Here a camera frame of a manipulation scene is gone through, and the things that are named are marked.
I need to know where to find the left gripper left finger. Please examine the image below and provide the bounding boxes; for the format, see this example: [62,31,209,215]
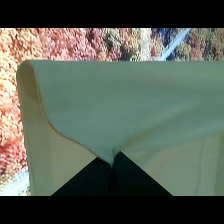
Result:
[51,156,113,197]

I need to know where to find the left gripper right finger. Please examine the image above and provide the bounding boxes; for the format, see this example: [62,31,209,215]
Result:
[111,150,174,197]

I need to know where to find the cream white garment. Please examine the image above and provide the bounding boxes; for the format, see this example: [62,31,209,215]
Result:
[16,59,224,197]

